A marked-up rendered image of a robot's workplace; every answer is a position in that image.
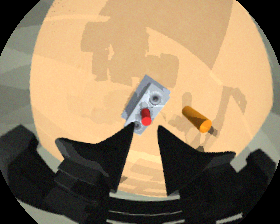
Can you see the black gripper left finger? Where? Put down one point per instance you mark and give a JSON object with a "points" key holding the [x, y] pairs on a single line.
{"points": [[109, 156]]}

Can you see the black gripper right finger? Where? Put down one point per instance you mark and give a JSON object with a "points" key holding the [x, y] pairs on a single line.
{"points": [[182, 163]]}

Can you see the orange cylinder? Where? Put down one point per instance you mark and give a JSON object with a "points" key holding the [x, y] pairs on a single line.
{"points": [[200, 121]]}

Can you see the red peg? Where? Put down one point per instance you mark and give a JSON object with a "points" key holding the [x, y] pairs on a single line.
{"points": [[146, 117]]}

